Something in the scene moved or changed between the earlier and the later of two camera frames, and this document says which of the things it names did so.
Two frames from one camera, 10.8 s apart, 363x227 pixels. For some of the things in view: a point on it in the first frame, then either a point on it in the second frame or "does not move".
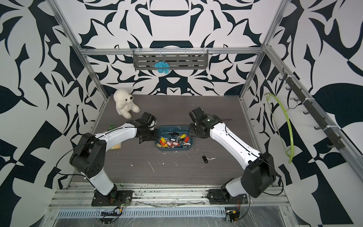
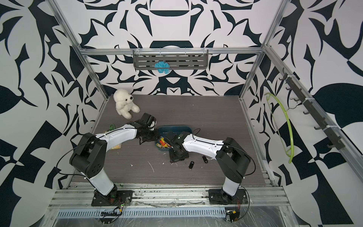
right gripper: (191, 128) → (172, 158)
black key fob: (205, 159) does not move
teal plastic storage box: (173, 138) does not move
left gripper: (156, 136) does not move
